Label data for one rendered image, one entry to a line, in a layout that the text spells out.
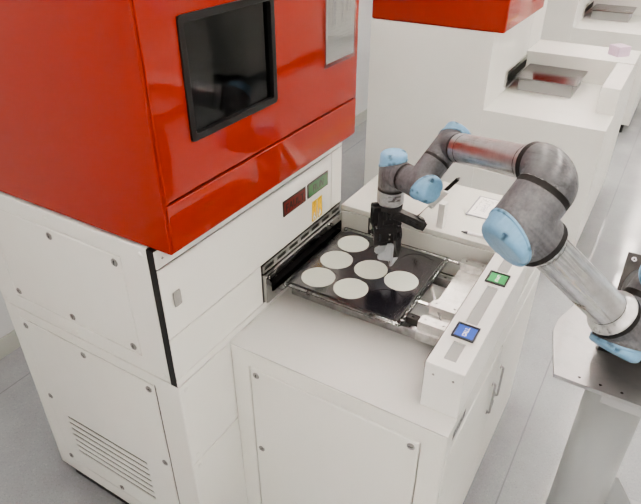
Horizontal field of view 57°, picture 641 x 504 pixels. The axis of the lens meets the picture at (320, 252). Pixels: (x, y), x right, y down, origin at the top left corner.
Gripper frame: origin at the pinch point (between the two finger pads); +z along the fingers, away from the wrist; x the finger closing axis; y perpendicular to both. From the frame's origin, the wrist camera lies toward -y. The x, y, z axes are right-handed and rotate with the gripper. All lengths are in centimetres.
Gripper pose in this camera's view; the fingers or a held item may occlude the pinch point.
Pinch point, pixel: (392, 261)
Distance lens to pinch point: 176.0
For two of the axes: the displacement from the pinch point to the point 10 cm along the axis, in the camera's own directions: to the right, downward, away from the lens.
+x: 1.9, 5.3, -8.3
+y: -9.8, 1.0, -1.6
